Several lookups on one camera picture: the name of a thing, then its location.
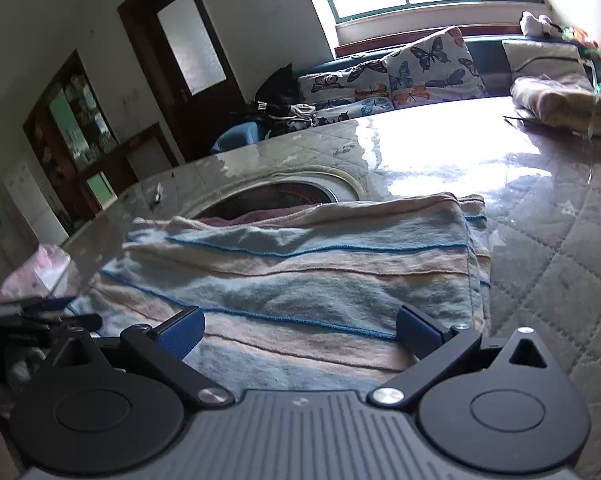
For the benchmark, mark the clear black pen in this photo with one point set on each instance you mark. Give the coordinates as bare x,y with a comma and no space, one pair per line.
156,198

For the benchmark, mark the white refrigerator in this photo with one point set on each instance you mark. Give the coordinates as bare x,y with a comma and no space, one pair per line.
30,205

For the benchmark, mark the orange green plush toy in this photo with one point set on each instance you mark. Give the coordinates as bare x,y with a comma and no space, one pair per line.
580,37

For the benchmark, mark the folded floral cloth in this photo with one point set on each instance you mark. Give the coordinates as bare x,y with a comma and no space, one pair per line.
560,102

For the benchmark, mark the square butterfly print cushion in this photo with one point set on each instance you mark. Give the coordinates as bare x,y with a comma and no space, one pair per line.
435,65

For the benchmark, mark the pink white plastic bag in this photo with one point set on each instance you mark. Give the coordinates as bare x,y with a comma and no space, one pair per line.
35,270

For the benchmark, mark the pile of black clothes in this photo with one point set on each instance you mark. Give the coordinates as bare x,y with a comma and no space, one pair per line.
280,95

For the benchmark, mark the panda plush toy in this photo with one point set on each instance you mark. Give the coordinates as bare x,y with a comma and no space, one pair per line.
537,24

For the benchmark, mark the maroon cloth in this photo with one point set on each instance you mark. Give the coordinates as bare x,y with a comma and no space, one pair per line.
270,214

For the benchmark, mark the teal sofa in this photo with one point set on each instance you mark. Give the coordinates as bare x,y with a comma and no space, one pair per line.
485,52

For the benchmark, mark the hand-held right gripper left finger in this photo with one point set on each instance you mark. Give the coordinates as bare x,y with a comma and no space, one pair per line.
180,332

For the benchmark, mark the round black hotplate with rim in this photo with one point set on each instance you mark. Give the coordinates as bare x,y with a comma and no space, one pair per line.
300,192

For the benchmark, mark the striped blue pink garment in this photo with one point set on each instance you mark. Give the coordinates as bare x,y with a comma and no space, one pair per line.
305,280

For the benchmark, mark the glass display cabinet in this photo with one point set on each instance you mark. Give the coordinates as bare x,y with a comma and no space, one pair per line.
70,125

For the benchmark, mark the grey quilted star table cover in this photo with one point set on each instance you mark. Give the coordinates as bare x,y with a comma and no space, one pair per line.
555,260

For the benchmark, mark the dark wooden sideboard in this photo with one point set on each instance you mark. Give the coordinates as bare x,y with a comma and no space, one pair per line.
130,145

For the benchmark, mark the long butterfly print cushion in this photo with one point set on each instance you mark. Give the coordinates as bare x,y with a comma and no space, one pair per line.
345,90

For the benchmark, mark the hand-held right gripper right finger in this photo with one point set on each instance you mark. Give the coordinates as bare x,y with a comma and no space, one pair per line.
420,332

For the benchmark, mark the dark wooden door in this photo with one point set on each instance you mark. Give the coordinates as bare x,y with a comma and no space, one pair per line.
180,60

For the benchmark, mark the white pillow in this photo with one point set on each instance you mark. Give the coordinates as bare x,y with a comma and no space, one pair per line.
545,57

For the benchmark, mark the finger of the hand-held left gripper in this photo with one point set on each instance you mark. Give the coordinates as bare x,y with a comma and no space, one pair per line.
83,321
55,304

